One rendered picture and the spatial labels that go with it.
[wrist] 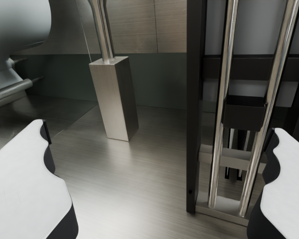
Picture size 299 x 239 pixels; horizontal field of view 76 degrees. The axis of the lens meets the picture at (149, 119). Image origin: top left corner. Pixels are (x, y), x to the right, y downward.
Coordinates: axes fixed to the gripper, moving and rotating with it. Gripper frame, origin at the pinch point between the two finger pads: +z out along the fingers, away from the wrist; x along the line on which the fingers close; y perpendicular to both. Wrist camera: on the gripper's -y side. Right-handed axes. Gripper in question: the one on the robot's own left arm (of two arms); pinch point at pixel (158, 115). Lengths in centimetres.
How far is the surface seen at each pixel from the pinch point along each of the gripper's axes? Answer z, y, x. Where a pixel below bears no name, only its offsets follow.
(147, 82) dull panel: 69, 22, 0
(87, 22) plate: 77, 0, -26
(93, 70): 45.7, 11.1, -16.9
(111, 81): 43.6, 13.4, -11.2
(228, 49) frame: 14.4, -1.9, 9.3
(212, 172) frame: 14.7, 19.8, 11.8
